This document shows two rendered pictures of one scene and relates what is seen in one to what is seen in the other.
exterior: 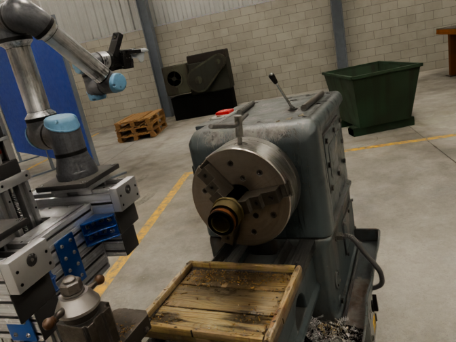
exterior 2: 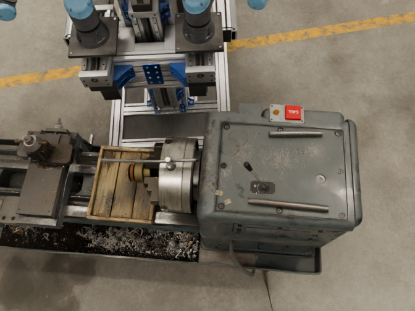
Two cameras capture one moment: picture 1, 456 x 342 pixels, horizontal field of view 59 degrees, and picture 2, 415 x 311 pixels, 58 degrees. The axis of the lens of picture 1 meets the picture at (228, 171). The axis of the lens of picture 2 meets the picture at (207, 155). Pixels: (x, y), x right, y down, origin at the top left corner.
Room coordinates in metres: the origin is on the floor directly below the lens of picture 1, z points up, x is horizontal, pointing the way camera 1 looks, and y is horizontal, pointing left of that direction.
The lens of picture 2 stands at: (1.14, -0.58, 2.56)
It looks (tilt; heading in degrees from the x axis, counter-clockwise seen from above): 68 degrees down; 72
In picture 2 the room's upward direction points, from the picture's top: 5 degrees counter-clockwise
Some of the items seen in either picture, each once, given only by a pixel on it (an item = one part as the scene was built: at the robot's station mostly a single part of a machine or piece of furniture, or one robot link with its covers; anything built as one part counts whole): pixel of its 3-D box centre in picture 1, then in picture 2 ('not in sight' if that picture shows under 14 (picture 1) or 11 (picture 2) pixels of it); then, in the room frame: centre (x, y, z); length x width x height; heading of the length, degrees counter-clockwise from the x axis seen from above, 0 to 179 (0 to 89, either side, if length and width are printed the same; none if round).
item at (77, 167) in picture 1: (74, 162); (198, 23); (1.51, 0.56, 1.21); 0.15 x 0.15 x 0.10
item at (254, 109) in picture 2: (209, 126); (249, 113); (1.53, 0.03, 1.24); 0.09 x 0.08 x 0.03; 154
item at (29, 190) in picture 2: not in sight; (46, 170); (0.62, 0.26, 0.95); 0.43 x 0.17 x 0.05; 64
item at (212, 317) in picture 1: (222, 298); (126, 184); (0.94, 0.08, 0.89); 0.36 x 0.30 x 0.04; 64
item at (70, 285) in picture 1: (70, 284); (28, 139); (0.65, 0.31, 1.17); 0.04 x 0.04 x 0.03
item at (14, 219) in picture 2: not in sight; (40, 176); (0.57, 0.27, 0.90); 0.47 x 0.30 x 0.06; 64
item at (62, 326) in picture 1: (90, 328); (39, 149); (0.65, 0.31, 1.07); 0.07 x 0.07 x 0.10; 64
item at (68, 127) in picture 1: (64, 132); (197, 2); (1.51, 0.57, 1.33); 0.13 x 0.12 x 0.14; 49
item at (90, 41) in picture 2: not in sight; (89, 28); (1.04, 0.73, 1.21); 0.15 x 0.15 x 0.10
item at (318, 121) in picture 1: (277, 158); (273, 178); (1.54, -0.20, 1.06); 0.59 x 0.48 x 0.39; 154
